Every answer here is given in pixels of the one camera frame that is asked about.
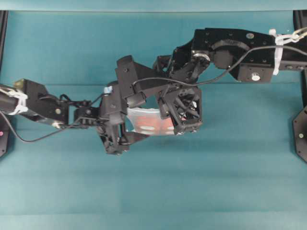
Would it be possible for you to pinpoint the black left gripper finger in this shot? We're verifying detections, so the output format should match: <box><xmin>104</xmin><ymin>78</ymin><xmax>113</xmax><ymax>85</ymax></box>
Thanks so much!
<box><xmin>119</xmin><ymin>132</ymin><xmax>150</xmax><ymax>145</ymax></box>

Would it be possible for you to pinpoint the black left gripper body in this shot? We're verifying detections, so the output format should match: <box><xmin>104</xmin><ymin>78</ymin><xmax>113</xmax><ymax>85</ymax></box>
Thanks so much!
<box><xmin>96</xmin><ymin>81</ymin><xmax>129</xmax><ymax>155</ymax></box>

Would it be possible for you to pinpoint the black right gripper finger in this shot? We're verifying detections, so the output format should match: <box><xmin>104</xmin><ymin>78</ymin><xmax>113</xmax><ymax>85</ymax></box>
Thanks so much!
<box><xmin>167</xmin><ymin>91</ymin><xmax>199</xmax><ymax>125</ymax></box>

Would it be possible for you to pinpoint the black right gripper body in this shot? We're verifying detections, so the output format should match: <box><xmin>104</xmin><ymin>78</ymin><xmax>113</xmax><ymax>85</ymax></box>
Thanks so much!
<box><xmin>156</xmin><ymin>85</ymin><xmax>203</xmax><ymax>135</ymax></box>

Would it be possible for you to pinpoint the clear zip bag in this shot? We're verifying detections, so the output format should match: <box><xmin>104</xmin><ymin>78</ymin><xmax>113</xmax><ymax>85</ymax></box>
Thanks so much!
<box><xmin>127</xmin><ymin>107</ymin><xmax>175</xmax><ymax>136</ymax></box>

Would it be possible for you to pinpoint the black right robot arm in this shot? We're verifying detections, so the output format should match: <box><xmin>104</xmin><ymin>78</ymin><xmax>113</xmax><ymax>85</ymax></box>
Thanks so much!
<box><xmin>153</xmin><ymin>28</ymin><xmax>307</xmax><ymax>135</ymax></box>

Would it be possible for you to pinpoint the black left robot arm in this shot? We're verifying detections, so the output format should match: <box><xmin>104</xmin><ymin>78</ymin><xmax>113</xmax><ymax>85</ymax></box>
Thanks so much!
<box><xmin>0</xmin><ymin>79</ymin><xmax>149</xmax><ymax>155</ymax></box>

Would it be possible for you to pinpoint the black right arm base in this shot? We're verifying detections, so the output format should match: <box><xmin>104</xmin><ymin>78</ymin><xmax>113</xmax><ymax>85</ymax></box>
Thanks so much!
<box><xmin>292</xmin><ymin>106</ymin><xmax>307</xmax><ymax>162</ymax></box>

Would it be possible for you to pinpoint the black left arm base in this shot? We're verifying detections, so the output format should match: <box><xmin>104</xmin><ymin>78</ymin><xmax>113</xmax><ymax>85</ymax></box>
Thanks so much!
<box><xmin>0</xmin><ymin>116</ymin><xmax>10</xmax><ymax>157</ymax></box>

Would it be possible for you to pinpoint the orange tape roll upper-left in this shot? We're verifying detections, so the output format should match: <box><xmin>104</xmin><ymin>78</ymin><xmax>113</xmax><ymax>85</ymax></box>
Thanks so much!
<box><xmin>133</xmin><ymin>117</ymin><xmax>160</xmax><ymax>135</ymax></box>

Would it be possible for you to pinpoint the orange tape roll upper-right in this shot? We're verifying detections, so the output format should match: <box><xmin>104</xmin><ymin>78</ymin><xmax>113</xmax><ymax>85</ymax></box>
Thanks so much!
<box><xmin>160</xmin><ymin>117</ymin><xmax>174</xmax><ymax>135</ymax></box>

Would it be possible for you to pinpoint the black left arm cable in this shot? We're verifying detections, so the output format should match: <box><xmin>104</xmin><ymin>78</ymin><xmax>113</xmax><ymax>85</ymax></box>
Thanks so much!
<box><xmin>0</xmin><ymin>93</ymin><xmax>106</xmax><ymax>143</ymax></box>

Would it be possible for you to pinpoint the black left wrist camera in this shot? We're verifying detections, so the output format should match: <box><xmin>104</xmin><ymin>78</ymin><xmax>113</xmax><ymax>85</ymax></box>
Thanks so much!
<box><xmin>115</xmin><ymin>55</ymin><xmax>168</xmax><ymax>108</ymax></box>

